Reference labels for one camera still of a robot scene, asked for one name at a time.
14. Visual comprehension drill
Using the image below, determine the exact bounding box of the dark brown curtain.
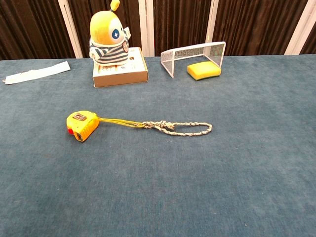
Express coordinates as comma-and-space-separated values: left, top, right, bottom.
0, 0, 316, 61

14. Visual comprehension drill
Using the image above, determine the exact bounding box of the flat cardboard box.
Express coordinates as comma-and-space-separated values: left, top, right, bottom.
92, 46, 149, 88

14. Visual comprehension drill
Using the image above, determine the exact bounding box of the white paper strip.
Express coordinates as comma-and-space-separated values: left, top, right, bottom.
1, 61, 71, 85

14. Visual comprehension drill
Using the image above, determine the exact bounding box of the white partition post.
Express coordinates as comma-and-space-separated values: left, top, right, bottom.
283, 0, 316, 55
58, 0, 84, 59
138, 0, 155, 57
205, 0, 221, 56

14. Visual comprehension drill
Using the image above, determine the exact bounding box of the yellow sponge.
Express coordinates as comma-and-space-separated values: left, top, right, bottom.
187, 61, 222, 81

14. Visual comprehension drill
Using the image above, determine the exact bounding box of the white wire mesh rack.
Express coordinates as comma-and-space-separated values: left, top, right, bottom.
160, 41, 227, 79

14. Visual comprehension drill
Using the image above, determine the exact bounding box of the yellow tape measure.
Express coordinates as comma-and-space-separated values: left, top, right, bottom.
66, 110, 145, 143

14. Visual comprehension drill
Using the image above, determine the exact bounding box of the yellow plush toy striped shirt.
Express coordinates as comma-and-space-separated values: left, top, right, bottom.
88, 0, 131, 66

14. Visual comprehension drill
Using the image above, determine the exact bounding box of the braided grey rope loop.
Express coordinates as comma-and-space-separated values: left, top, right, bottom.
142, 120, 213, 137

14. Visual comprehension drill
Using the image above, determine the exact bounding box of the blue table cloth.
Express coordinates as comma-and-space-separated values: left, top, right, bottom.
0, 55, 316, 237

